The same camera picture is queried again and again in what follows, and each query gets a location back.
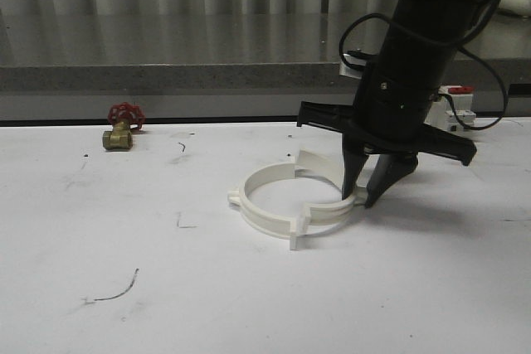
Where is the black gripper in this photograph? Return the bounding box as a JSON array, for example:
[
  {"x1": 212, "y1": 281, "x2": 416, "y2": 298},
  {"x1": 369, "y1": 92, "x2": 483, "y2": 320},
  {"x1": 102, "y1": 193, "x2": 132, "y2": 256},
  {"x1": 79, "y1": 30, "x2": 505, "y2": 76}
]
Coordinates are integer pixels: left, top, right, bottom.
[{"x1": 297, "y1": 60, "x2": 476, "y2": 208}]

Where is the white half pipe clamp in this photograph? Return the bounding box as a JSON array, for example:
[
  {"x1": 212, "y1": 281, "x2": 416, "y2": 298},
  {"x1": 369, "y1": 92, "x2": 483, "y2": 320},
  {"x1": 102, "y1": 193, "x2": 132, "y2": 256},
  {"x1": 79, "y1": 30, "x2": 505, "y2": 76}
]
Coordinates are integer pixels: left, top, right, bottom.
[
  {"x1": 227, "y1": 162, "x2": 309, "y2": 250},
  {"x1": 290, "y1": 149, "x2": 368, "y2": 235}
]

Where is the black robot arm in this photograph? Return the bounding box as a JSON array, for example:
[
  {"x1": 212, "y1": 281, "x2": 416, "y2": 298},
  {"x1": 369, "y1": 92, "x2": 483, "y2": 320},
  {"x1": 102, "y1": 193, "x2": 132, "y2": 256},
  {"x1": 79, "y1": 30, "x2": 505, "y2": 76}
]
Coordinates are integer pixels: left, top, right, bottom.
[{"x1": 298, "y1": 0, "x2": 500, "y2": 206}]

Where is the grey stone counter slab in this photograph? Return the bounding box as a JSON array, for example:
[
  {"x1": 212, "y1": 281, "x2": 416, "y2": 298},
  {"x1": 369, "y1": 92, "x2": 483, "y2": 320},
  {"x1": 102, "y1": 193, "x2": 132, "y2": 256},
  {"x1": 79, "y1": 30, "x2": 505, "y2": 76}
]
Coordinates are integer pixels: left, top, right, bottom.
[{"x1": 0, "y1": 13, "x2": 531, "y2": 94}]

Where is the white circuit breaker red switch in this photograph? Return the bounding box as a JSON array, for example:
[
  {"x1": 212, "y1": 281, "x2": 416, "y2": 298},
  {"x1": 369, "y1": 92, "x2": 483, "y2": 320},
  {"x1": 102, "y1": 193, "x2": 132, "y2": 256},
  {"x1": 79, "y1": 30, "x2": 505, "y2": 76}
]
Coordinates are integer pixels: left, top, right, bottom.
[{"x1": 425, "y1": 85, "x2": 476, "y2": 133}]

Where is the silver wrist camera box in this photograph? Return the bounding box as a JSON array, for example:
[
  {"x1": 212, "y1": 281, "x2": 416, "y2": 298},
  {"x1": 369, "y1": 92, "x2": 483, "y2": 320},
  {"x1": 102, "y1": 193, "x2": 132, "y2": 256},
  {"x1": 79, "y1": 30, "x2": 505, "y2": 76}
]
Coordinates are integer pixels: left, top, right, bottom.
[{"x1": 339, "y1": 51, "x2": 368, "y2": 80}]

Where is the black cable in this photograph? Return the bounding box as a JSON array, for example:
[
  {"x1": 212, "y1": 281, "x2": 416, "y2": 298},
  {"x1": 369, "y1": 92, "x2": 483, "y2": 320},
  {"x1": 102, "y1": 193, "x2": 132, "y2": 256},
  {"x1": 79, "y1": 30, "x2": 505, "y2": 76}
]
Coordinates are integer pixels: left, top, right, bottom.
[{"x1": 339, "y1": 0, "x2": 509, "y2": 131}]

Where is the brass valve with red handle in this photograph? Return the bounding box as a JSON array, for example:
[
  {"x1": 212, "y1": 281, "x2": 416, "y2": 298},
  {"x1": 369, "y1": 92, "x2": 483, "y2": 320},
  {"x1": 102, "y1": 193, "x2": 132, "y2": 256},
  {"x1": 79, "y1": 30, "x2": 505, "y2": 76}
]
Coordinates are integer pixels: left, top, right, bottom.
[{"x1": 102, "y1": 102, "x2": 146, "y2": 150}]

